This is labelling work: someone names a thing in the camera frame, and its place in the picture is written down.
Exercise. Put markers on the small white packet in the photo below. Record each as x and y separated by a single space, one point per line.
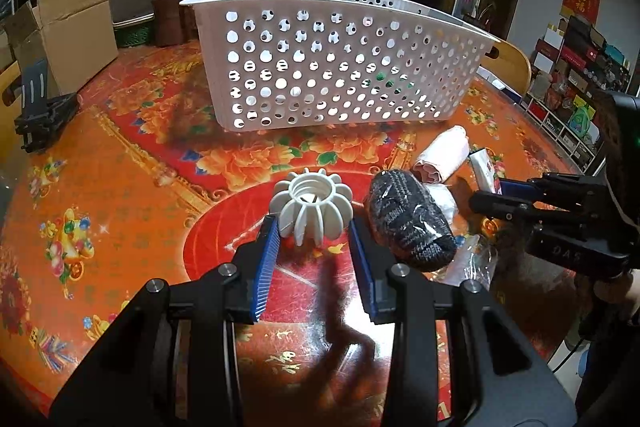
485 167

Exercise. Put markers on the white ribbed round ornament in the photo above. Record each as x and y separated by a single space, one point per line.
320 217

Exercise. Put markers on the white cloth in wrapper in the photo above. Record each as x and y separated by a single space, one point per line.
445 202

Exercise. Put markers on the person's right forearm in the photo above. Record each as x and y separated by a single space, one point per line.
612 352

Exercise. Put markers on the wooden chair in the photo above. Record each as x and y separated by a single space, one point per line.
512 64

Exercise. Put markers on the person's right hand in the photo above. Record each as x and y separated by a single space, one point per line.
617 289

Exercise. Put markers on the open cardboard box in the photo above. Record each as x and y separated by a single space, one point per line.
75 32

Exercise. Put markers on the clear plastic bag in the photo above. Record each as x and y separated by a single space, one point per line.
475 257

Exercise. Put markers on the red floral tablecloth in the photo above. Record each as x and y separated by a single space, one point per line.
125 187

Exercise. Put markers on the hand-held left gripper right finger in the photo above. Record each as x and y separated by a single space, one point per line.
361 264

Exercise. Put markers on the black knitted socks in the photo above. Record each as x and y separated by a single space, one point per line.
400 212

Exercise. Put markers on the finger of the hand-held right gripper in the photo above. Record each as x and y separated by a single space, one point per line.
495 204
515 187

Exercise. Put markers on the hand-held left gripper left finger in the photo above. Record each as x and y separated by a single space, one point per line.
265 264

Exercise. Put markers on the brown round canister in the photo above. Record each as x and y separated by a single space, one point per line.
167 22

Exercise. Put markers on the green woven basket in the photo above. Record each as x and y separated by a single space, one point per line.
132 37

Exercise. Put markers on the shelf of assorted boxes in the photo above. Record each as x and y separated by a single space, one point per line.
570 77

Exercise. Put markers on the black folding stand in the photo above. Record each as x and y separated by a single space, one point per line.
42 109

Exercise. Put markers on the white perforated plastic basket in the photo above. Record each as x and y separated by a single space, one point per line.
215 7

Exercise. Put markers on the pink and white towel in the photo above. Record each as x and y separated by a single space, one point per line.
442 152

